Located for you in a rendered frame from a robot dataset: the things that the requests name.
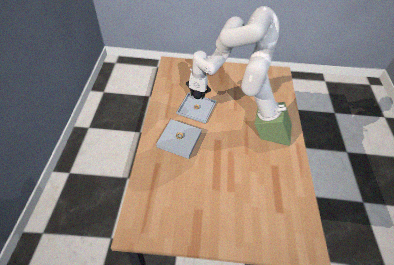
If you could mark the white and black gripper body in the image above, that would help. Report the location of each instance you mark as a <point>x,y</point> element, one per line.
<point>198,84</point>

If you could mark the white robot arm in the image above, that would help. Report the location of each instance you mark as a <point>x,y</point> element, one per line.
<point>255,81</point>

